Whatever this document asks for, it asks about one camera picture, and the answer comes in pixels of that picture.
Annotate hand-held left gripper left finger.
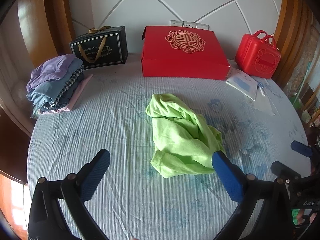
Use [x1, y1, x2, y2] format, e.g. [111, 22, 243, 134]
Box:
[28, 149, 111, 240]

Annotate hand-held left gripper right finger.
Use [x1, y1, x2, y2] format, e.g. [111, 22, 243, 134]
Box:
[212, 151, 293, 240]

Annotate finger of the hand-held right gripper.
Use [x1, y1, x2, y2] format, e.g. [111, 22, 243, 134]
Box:
[291, 140, 314, 158]
[271, 161, 302, 181]

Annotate lime green garment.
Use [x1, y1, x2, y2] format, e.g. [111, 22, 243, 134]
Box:
[145, 93, 227, 178]

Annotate stack of folded clothes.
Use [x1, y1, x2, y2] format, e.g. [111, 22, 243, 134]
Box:
[26, 60, 84, 106]

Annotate light blue striped bed sheet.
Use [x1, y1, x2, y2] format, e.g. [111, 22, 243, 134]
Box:
[27, 59, 312, 240]

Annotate clear plastic sleeve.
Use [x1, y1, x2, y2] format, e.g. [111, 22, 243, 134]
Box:
[252, 85, 276, 116]

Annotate folded pink garment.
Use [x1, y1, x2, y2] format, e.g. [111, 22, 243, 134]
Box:
[37, 74, 94, 115]

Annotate folded navy garment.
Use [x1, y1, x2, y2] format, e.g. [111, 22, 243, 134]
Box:
[40, 73, 87, 112]

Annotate folded checked garment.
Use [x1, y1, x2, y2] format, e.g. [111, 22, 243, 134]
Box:
[49, 66, 85, 107]

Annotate small red plastic suitcase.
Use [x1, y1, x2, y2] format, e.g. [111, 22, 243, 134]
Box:
[234, 30, 282, 79]

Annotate folded purple garment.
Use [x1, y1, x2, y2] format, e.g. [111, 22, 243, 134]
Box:
[27, 54, 83, 90]

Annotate red gift box gold emblem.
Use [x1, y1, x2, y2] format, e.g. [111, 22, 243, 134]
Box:
[140, 25, 231, 81]

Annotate wooden headboard post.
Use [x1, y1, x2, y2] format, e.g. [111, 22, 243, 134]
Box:
[273, 0, 316, 88]
[16, 0, 76, 57]

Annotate black gift bag gold handles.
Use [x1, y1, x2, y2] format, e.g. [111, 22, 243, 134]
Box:
[69, 25, 129, 70]

